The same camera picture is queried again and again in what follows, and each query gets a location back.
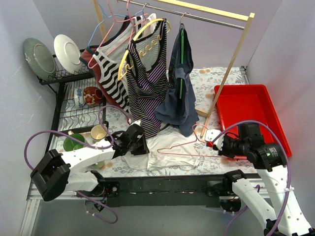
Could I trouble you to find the pink wire hanger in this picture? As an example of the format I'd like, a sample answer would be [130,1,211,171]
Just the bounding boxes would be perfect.
[157,123,222,158]

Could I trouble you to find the white tank top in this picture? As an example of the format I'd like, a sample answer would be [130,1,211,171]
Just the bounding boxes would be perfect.
[123,133,200,171]

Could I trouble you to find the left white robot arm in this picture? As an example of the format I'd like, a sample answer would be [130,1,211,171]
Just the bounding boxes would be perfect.
[30,120,149,201]

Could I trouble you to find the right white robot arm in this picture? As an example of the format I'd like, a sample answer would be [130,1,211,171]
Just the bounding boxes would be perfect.
[207,120,315,236]

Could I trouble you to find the purple striped tank top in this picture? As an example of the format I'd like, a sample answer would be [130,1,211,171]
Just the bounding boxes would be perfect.
[126,21,168,138]

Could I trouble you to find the navy blue tank top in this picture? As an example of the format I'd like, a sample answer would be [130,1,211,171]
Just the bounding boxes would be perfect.
[154,24,199,137]

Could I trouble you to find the yellow hanger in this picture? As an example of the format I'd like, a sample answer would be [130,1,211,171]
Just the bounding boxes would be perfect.
[118,18,172,81]

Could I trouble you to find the black white striped top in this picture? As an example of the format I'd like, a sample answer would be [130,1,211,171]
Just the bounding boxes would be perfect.
[93,16,144,112]

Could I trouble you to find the maroon tank top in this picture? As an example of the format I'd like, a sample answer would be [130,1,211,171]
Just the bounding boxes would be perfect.
[79,16,130,108]

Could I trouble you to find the pink hanger on rack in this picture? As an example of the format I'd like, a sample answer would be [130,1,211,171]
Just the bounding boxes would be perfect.
[88,0,151,68]

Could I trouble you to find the green hanger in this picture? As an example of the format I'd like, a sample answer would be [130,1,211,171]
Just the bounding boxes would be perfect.
[179,29,184,99]

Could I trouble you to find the cream mug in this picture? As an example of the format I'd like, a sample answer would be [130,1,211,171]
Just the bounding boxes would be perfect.
[90,124,107,142]

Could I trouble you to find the light green mug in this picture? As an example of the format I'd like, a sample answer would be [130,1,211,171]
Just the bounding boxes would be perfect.
[90,161,105,169]

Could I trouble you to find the red plastic bin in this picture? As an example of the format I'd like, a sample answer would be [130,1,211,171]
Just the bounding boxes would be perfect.
[216,85,292,157]

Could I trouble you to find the floral table mat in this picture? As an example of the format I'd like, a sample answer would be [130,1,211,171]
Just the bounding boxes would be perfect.
[49,67,256,177]

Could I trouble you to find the red floral bowl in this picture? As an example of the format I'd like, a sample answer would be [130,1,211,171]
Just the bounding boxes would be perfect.
[83,87,103,106]

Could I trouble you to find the black dish rack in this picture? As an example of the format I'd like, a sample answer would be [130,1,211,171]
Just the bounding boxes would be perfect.
[36,49,109,180]

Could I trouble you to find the green bowl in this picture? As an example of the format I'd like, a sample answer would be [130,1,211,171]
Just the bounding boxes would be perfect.
[63,134,85,151]

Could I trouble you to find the blue white cup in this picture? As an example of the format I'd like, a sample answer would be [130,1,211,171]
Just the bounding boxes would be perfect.
[74,88,85,108]

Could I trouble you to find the white plate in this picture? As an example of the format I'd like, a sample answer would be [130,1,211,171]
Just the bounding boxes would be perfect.
[54,34,83,74]

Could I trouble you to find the green patterned plate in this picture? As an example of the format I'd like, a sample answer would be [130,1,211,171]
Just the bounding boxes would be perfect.
[23,38,56,81]

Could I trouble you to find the wooden clothes rack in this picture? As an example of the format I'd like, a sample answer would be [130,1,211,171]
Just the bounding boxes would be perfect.
[93,0,255,138]

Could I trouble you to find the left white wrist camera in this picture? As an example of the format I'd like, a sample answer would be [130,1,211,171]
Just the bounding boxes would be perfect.
[127,118,142,127]

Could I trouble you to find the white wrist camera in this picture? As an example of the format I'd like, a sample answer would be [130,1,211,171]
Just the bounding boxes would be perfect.
[205,129,223,149]
[127,118,142,127]

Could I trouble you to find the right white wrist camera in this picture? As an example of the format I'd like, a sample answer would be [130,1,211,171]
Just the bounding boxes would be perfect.
[205,129,223,149]

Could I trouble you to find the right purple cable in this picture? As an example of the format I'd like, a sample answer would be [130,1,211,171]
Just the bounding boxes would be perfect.
[211,120,292,236]

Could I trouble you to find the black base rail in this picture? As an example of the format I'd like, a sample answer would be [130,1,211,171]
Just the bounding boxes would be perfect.
[85,175,239,207]

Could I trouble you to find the blue wire hanger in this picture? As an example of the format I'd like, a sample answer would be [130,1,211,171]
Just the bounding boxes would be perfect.
[87,0,145,49]

